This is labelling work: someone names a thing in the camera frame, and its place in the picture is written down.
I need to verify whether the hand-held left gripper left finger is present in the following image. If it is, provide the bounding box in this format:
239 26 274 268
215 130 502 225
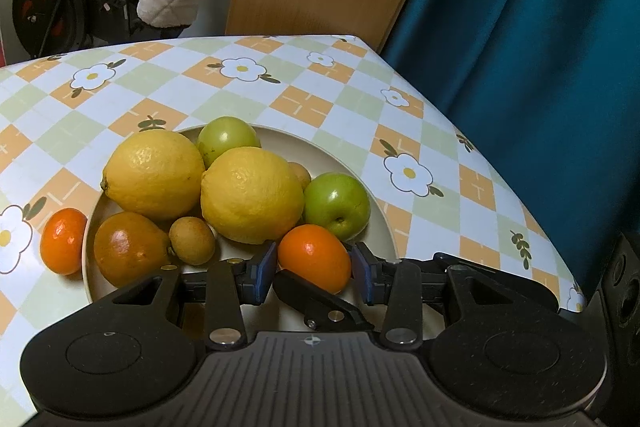
114 241 277 352

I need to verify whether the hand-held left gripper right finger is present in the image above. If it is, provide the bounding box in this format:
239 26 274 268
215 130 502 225
351 243 557 352

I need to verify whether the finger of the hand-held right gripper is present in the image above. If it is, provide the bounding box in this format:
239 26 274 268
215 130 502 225
273 270 376 331

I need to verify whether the small orange tangerine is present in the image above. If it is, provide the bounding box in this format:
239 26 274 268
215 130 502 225
39 208 88 277
277 224 352 295

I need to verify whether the green jujube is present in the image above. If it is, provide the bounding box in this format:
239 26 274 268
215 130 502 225
196 117 261 169
303 172 372 242

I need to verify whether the small brown longan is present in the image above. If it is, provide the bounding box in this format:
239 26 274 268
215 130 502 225
287 162 312 192
168 216 216 266

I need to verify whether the yellow lemon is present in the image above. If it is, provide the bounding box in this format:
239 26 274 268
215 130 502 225
100 129 207 222
200 146 306 245

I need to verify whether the beige plate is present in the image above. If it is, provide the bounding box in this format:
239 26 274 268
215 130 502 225
81 123 401 333

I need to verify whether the dark orange fruit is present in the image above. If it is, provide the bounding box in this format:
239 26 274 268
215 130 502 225
93 212 173 289

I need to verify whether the checked floral tablecloth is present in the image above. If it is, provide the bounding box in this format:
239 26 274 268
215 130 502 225
0 34 588 418

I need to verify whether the teal curtain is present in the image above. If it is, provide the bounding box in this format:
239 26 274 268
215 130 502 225
380 0 640 298

